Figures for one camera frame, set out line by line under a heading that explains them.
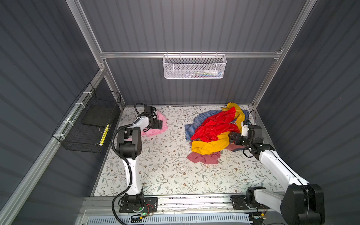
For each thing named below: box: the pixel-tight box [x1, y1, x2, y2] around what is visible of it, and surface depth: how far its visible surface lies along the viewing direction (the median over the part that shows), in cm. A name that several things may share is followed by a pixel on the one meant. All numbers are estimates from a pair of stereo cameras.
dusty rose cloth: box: [186, 141, 246, 165], surface depth 90 cm
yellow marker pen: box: [99, 123, 110, 147], surface depth 69 cm
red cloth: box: [190, 106, 240, 143], surface depth 95 cm
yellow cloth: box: [191, 102, 246, 155], surface depth 91 cm
